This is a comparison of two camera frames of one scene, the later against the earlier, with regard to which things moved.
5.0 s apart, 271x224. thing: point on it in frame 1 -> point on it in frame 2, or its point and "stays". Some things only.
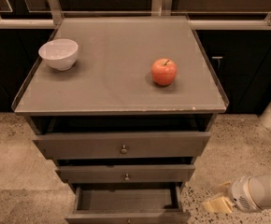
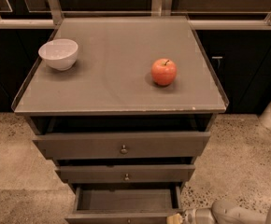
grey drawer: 136,203 stays
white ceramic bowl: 60,53 stays
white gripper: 238,190 -> 193,217
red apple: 164,71 stays
